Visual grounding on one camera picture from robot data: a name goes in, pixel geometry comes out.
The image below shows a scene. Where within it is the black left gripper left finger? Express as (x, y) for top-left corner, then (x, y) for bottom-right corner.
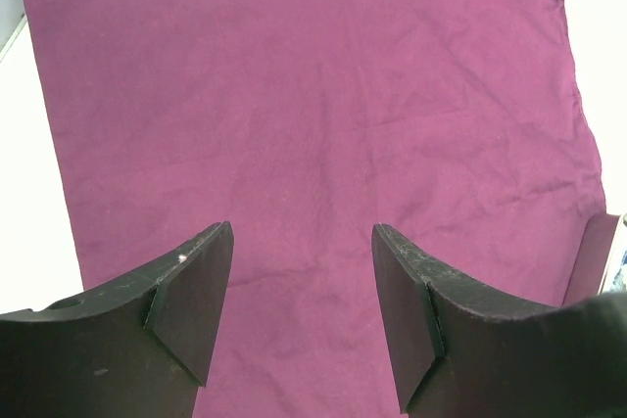
(1, 222), (234, 417)

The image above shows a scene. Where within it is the purple cloth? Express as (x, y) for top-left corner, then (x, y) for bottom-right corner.
(24, 0), (605, 417)

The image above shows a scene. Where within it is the steel instrument tray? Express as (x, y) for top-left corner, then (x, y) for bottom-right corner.
(562, 213), (626, 306)

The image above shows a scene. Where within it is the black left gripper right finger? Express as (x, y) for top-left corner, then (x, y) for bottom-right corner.
(372, 224), (626, 417)

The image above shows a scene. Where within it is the blue-white gauze packet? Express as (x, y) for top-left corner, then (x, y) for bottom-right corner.
(606, 255), (627, 292)

